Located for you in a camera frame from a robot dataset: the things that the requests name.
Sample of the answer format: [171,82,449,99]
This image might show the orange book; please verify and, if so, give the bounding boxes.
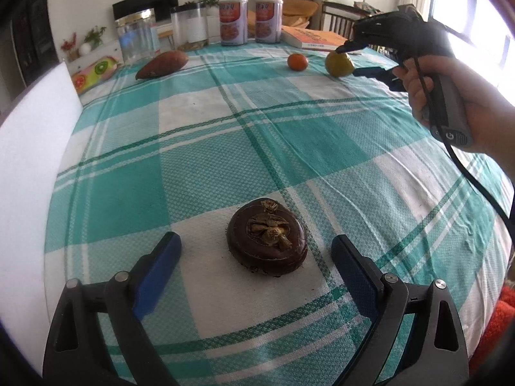
[280,24,349,51]

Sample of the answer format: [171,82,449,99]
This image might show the orange lounge chair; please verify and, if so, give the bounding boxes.
[271,0,319,29]

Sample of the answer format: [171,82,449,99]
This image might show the teal checked tablecloth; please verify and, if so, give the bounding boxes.
[46,34,515,386]

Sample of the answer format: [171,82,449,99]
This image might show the person's right hand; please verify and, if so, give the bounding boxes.
[392,53,515,157]

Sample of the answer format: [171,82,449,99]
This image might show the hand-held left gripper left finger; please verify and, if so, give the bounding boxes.
[42,231,183,386]

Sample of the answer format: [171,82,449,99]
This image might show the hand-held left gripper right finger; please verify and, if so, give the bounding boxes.
[331,234,471,386]

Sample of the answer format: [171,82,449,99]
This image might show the white television cabinet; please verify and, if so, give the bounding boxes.
[64,6,258,73]

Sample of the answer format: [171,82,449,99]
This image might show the fruit print pouch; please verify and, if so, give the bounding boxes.
[71,57,121,95]

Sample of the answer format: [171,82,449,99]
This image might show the leafy green house plant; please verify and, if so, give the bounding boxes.
[84,26,107,47]

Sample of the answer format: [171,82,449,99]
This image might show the window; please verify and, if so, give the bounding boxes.
[428,0,515,101]

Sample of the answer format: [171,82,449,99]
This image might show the wooden chair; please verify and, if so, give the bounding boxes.
[321,1,357,35]

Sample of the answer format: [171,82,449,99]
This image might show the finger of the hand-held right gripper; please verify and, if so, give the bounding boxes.
[335,38,369,54]
[353,65,405,92]

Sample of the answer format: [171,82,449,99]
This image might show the sweet potato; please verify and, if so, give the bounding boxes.
[135,50,190,80]

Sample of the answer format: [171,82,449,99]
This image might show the red label tin can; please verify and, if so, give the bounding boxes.
[255,0,284,43]
[218,0,249,46]

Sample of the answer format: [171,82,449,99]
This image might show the green orange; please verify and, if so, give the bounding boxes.
[325,49,355,78]

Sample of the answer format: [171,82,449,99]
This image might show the red flowers in vase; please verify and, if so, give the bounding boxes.
[61,32,78,61]

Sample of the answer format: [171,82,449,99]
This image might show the glass jar with black lid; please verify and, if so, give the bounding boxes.
[170,2,210,52]

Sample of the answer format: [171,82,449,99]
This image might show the dark brown water chestnut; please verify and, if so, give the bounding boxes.
[226,198,309,277]

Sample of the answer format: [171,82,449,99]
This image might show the glass jar with gold lid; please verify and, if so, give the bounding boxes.
[115,8,157,65]

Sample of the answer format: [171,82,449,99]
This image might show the black wall cabinet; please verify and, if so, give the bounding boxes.
[10,0,61,89]

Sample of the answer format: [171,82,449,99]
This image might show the red-orange cushion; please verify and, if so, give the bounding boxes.
[469,287,515,386]

